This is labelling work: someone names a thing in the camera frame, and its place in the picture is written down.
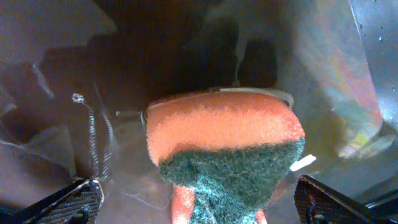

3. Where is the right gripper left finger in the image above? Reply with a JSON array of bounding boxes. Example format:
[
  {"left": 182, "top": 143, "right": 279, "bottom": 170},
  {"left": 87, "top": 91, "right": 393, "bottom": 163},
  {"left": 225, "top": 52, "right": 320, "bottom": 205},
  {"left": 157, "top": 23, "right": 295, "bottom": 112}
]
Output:
[{"left": 12, "top": 179, "right": 104, "bottom": 224}]

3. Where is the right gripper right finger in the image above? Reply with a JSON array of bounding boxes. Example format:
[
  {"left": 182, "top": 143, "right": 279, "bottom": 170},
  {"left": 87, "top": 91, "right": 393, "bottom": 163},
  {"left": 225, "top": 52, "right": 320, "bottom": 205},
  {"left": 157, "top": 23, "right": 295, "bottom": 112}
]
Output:
[{"left": 294, "top": 175, "right": 381, "bottom": 224}]

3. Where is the black water tray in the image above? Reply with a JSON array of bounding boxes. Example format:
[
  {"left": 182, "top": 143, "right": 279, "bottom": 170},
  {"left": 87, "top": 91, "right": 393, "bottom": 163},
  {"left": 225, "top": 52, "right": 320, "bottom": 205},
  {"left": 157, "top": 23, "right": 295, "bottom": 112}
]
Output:
[{"left": 1, "top": 0, "right": 397, "bottom": 223}]

